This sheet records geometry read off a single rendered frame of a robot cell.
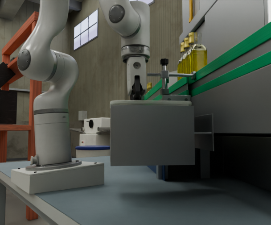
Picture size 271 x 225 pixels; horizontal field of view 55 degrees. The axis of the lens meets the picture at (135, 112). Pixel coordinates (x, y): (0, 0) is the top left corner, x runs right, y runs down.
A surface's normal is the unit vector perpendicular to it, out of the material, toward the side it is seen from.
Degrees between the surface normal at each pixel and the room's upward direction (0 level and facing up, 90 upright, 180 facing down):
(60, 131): 86
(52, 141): 88
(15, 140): 90
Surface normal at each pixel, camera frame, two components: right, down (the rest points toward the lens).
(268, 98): -0.99, -0.01
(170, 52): -0.80, -0.04
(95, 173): 0.60, -0.06
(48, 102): 0.16, -0.17
